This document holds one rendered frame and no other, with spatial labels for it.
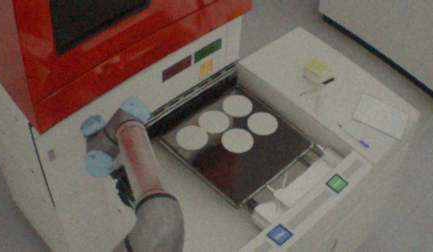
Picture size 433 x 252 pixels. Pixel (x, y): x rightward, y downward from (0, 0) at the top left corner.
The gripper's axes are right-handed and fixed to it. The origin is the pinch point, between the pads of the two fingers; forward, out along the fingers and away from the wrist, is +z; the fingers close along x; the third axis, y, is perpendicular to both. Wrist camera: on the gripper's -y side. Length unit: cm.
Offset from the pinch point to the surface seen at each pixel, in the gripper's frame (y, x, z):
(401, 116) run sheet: 20, 89, 21
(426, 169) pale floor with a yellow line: -34, 145, 119
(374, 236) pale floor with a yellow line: -21, 87, 111
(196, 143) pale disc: -11.1, 27.0, -2.0
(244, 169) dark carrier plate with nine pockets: 3.3, 32.4, 6.8
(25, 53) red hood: 17, -8, -66
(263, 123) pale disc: -8, 49, 5
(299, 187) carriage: 14.9, 41.9, 17.2
